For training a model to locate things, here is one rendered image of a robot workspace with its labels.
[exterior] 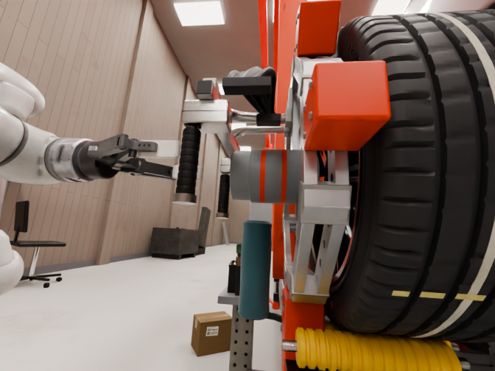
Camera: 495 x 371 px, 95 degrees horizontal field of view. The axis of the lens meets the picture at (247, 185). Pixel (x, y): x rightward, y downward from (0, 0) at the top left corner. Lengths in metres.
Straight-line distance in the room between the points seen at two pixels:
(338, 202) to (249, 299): 0.43
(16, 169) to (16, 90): 0.58
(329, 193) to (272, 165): 0.24
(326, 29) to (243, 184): 0.35
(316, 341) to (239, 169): 0.36
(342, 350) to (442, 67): 0.43
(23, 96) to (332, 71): 1.03
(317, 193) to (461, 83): 0.20
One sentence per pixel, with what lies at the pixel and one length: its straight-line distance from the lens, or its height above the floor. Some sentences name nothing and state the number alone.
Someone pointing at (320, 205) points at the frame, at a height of 0.74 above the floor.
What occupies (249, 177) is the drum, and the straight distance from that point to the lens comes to 0.53.
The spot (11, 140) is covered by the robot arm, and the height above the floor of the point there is 0.83.
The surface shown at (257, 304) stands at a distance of 0.68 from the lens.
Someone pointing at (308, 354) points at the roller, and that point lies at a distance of 0.47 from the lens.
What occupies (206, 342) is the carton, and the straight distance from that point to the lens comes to 1.65.
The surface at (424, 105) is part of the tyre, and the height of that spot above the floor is 0.85.
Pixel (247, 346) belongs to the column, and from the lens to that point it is 1.28.
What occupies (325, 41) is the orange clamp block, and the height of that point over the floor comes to 1.07.
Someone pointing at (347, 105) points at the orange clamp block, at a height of 0.83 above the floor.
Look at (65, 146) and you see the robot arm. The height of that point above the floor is 0.84.
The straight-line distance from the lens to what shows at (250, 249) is 0.66.
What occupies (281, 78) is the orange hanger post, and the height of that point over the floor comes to 1.51.
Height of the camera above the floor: 0.70
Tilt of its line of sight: 13 degrees up
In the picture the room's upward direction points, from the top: 3 degrees clockwise
